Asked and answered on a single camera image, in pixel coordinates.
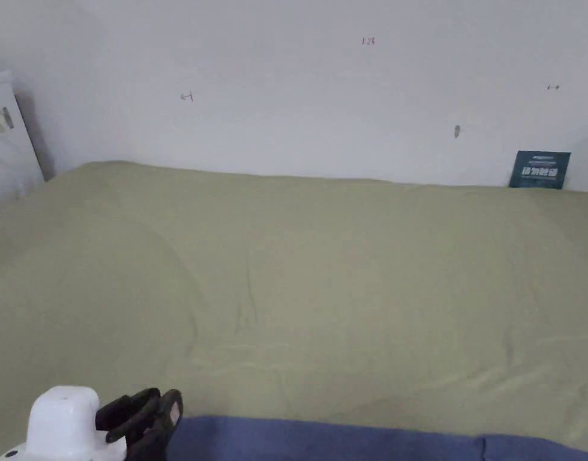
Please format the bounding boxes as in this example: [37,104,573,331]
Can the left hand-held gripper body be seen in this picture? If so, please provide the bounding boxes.
[0,385,128,461]

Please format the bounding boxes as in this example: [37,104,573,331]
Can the bed with pale green sheet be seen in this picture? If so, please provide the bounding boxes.
[0,160,588,461]

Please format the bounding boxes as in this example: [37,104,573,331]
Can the dark blue garment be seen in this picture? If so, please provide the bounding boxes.
[165,415,588,461]

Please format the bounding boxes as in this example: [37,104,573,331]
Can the white washing machine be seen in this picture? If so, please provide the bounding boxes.
[0,68,46,213]

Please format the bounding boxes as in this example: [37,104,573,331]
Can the dark teal sign card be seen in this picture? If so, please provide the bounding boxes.
[508,150,572,190]

